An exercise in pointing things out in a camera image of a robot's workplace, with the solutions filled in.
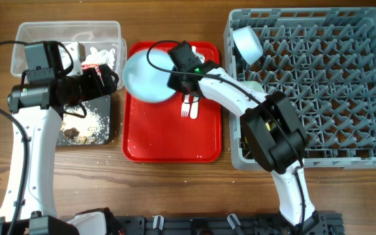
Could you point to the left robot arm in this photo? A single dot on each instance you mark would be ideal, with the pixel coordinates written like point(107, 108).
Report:
point(36, 109)

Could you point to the light blue plate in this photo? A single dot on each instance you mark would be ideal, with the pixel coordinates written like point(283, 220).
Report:
point(145, 82)

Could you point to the white plastic fork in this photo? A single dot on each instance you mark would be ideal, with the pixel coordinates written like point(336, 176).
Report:
point(185, 106)

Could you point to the grey dishwasher rack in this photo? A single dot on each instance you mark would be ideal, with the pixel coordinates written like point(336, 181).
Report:
point(324, 60)

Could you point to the black food waste tray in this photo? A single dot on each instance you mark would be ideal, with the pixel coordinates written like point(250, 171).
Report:
point(102, 104)

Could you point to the red strawberry cake wrapper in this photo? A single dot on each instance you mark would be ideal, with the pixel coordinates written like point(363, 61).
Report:
point(92, 74)

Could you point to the light blue bowl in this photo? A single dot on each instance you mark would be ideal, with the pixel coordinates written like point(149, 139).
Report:
point(248, 44)

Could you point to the mint green bowl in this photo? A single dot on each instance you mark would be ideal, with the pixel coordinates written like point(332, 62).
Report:
point(253, 85)

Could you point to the white plastic spoon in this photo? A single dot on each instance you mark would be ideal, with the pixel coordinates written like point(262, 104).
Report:
point(194, 108)

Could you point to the white tissue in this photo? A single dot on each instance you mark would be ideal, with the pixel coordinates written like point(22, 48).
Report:
point(100, 57)

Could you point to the rice and food scraps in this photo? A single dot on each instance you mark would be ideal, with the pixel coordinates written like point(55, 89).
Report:
point(91, 130)

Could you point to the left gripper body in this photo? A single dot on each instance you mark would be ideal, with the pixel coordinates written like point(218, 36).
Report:
point(86, 86)

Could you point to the clear plastic waste bin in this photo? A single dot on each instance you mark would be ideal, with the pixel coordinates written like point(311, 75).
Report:
point(103, 35)

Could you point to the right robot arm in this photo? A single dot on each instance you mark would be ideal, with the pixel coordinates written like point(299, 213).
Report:
point(275, 136)

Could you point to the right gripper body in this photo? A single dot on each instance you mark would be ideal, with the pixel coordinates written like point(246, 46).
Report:
point(175, 81)

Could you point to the red plastic tray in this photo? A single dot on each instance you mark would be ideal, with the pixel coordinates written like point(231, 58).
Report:
point(156, 133)

